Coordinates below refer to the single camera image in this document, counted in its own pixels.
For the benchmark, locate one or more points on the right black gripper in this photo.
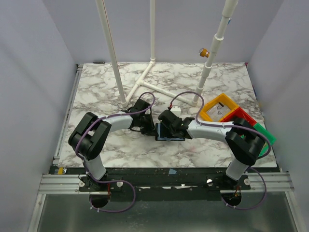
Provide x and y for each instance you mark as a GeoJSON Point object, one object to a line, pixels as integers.
{"type": "Point", "coordinates": [167, 127]}

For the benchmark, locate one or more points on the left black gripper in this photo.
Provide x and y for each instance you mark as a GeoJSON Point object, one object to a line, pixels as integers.
{"type": "Point", "coordinates": [150, 131]}

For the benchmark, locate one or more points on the black leather card holder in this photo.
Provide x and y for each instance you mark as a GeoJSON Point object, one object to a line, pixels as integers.
{"type": "Point", "coordinates": [163, 134]}

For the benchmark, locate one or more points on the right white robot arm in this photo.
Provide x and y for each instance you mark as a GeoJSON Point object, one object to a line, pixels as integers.
{"type": "Point", "coordinates": [245, 142]}

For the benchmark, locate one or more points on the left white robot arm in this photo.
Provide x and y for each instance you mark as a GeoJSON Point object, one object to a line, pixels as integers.
{"type": "Point", "coordinates": [89, 137]}

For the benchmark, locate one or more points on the yellow plastic bin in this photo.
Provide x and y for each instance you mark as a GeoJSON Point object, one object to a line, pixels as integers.
{"type": "Point", "coordinates": [217, 108]}

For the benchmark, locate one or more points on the red plastic bin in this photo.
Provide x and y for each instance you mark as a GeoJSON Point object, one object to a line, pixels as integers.
{"type": "Point", "coordinates": [238, 113]}

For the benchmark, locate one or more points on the orange knob on pipe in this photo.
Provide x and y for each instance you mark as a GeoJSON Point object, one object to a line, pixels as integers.
{"type": "Point", "coordinates": [204, 53]}

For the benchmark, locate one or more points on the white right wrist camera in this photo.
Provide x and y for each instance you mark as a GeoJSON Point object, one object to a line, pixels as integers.
{"type": "Point", "coordinates": [176, 110]}

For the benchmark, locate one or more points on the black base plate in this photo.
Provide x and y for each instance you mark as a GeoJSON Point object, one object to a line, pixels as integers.
{"type": "Point", "coordinates": [165, 184]}

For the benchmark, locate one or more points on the left aluminium side rail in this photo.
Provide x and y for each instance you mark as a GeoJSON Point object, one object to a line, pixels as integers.
{"type": "Point", "coordinates": [67, 115]}

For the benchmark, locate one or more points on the white PVC pipe frame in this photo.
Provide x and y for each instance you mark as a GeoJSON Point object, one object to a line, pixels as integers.
{"type": "Point", "coordinates": [218, 38]}

